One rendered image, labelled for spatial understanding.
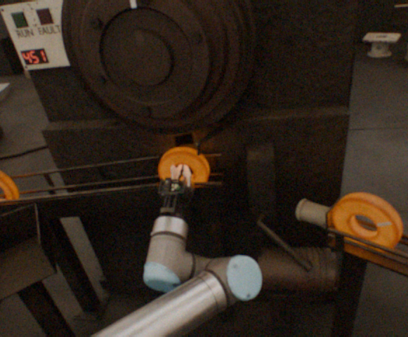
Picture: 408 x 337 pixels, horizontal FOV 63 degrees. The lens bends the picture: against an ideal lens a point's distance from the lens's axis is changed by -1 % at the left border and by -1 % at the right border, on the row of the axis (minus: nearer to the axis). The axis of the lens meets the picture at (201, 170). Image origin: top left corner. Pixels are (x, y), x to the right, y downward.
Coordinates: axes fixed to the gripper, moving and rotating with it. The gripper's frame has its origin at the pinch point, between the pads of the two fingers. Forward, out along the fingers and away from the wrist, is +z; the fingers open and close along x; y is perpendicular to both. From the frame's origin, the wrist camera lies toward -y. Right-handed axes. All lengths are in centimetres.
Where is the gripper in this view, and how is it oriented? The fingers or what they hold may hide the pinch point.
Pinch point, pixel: (183, 168)
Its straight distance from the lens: 103.1
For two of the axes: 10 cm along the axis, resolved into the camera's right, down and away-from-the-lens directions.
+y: -1.7, -6.1, -7.7
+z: 1.0, -7.9, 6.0
